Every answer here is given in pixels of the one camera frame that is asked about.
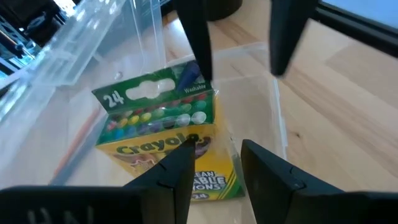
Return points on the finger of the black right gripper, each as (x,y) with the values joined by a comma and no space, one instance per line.
(196,31)
(289,31)

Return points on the black plant pot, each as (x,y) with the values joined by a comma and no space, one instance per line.
(224,9)

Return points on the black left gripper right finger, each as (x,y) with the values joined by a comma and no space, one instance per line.
(295,199)

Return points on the Crayola crayon box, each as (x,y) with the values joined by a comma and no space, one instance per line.
(155,124)

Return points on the clear plastic box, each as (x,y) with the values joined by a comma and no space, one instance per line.
(62,62)

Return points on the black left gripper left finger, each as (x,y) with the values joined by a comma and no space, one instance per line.
(124,205)

